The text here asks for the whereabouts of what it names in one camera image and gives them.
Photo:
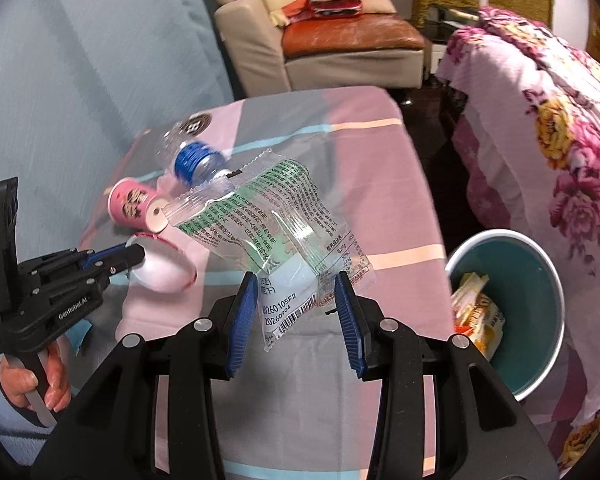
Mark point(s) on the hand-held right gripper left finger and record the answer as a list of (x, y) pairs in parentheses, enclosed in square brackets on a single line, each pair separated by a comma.
[(242, 320)]

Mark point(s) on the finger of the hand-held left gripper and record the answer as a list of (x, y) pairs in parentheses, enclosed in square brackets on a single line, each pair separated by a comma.
[(127, 265), (120, 252)]

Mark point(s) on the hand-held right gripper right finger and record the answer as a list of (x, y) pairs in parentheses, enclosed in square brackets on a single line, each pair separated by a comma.
[(350, 325)]

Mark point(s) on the white bowl red rim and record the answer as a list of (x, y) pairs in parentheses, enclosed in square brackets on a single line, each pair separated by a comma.
[(160, 267)]

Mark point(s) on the clear green printed packet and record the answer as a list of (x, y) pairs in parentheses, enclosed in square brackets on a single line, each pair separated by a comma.
[(260, 210)]

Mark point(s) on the teal white waste bin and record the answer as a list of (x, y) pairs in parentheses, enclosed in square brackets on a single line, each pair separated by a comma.
[(525, 310)]

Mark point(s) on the person's left hand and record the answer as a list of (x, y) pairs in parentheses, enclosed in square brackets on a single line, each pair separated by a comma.
[(60, 385)]

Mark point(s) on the pink printed paper cup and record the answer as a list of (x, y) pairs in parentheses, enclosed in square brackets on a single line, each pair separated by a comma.
[(130, 205)]

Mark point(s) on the clear plastic bottle blue label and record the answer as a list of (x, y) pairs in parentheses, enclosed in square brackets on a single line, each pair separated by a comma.
[(195, 160)]

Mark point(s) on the pale yellow wrapper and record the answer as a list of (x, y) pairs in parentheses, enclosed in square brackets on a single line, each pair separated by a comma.
[(470, 287)]

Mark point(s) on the orange snack packet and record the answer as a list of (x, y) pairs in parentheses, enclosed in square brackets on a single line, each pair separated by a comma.
[(485, 332)]

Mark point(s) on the pink floral bed blanket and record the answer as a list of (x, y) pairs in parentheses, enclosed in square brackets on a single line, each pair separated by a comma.
[(555, 160)]

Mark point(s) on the beige sofa orange leather seat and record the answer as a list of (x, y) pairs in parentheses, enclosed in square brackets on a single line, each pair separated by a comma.
[(350, 40)]

